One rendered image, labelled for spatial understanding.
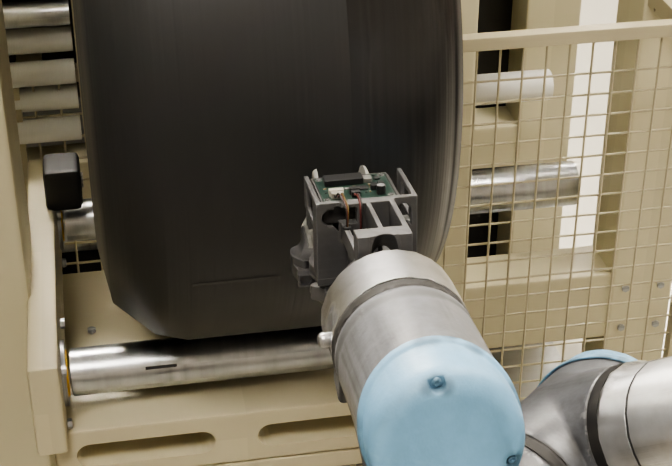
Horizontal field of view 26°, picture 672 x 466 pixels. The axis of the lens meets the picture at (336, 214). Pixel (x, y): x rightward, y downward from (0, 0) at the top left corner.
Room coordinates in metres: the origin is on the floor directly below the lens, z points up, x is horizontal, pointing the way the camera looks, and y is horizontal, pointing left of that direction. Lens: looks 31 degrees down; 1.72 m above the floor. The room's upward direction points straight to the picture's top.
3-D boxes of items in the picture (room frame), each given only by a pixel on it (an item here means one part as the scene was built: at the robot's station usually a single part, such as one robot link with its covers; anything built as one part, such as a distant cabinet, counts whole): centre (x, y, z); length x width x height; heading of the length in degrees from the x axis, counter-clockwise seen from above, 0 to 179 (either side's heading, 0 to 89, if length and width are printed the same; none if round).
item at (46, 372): (1.23, 0.29, 0.90); 0.40 x 0.03 x 0.10; 10
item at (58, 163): (1.34, 0.29, 0.97); 0.05 x 0.04 x 0.05; 10
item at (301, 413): (1.12, 0.09, 0.83); 0.36 x 0.09 x 0.06; 100
